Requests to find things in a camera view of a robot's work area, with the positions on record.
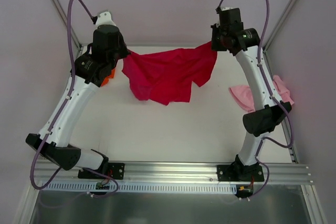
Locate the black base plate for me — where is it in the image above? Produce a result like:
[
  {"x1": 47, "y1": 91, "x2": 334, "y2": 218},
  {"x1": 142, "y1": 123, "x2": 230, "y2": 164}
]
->
[
  {"x1": 77, "y1": 162, "x2": 125, "y2": 180},
  {"x1": 216, "y1": 164, "x2": 265, "y2": 182}
]

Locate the left aluminium frame post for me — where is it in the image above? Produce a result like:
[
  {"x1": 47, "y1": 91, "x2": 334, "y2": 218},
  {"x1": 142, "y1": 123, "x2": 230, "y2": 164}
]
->
[{"x1": 51, "y1": 0, "x2": 81, "y2": 49}]

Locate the aluminium frame post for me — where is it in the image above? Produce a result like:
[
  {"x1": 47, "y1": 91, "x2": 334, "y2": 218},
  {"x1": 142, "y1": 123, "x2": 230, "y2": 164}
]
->
[
  {"x1": 51, "y1": 0, "x2": 81, "y2": 49},
  {"x1": 263, "y1": 0, "x2": 298, "y2": 52}
]

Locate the white slotted cable duct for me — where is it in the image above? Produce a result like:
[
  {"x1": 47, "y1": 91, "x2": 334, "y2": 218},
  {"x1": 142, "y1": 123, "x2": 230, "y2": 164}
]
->
[{"x1": 45, "y1": 182, "x2": 237, "y2": 195}]

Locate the orange t shirt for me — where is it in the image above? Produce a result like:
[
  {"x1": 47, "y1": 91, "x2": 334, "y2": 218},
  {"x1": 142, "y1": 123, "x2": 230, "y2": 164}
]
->
[{"x1": 101, "y1": 69, "x2": 116, "y2": 87}]

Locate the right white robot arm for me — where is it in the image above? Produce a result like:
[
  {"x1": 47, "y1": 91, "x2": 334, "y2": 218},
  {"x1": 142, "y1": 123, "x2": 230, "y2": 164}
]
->
[{"x1": 211, "y1": 24, "x2": 291, "y2": 182}]

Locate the aluminium mounting rail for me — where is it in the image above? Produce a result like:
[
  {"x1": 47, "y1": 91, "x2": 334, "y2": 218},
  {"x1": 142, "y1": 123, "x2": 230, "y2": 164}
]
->
[{"x1": 31, "y1": 159, "x2": 314, "y2": 185}]

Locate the pink t shirt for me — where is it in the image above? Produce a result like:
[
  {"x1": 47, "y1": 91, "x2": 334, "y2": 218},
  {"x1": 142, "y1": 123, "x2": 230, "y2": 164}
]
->
[{"x1": 228, "y1": 75, "x2": 295, "y2": 113}]

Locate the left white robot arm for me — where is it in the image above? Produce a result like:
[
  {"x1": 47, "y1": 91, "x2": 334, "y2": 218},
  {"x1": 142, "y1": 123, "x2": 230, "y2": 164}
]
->
[{"x1": 26, "y1": 24, "x2": 129, "y2": 178}]

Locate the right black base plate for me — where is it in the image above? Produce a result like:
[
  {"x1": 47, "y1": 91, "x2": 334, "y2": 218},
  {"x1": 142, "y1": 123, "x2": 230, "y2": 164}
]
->
[{"x1": 216, "y1": 164, "x2": 265, "y2": 182}]

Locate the red t shirt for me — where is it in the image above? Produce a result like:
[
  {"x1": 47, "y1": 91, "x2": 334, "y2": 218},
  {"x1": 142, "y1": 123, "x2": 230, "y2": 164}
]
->
[{"x1": 122, "y1": 42, "x2": 217, "y2": 105}]

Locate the right aluminium frame post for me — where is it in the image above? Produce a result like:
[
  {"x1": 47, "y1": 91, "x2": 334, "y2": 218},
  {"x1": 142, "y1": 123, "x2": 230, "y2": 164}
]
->
[{"x1": 263, "y1": 0, "x2": 298, "y2": 52}]

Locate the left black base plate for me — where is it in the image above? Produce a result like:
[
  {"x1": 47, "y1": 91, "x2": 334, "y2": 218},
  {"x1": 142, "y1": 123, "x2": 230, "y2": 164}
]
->
[{"x1": 77, "y1": 162, "x2": 125, "y2": 180}]

